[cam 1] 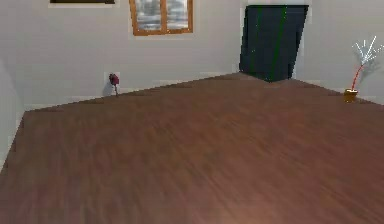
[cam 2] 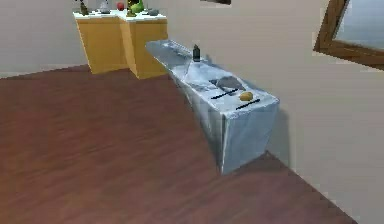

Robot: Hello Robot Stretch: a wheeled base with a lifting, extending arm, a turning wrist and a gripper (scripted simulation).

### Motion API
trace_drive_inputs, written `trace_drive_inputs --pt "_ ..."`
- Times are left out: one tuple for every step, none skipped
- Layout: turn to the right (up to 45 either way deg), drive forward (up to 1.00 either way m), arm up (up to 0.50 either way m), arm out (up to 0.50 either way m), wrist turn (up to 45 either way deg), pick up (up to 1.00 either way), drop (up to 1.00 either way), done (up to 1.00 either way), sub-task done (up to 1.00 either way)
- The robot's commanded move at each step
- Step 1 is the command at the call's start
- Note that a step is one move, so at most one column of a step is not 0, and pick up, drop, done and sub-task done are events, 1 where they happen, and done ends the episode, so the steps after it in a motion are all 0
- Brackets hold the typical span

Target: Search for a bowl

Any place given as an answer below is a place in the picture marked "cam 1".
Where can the dark green cupboard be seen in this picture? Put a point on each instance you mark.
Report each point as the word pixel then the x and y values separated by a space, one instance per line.
pixel 271 43

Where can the dark framed wall picture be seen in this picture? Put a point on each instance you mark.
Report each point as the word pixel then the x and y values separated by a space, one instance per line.
pixel 81 1

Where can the wooden framed window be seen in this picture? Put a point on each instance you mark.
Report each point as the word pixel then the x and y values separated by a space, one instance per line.
pixel 162 16

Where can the white plant in yellow pot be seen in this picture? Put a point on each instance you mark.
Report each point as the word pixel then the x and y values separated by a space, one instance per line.
pixel 350 95

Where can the small red object on stem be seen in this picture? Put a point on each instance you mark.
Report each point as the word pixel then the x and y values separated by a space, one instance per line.
pixel 114 79

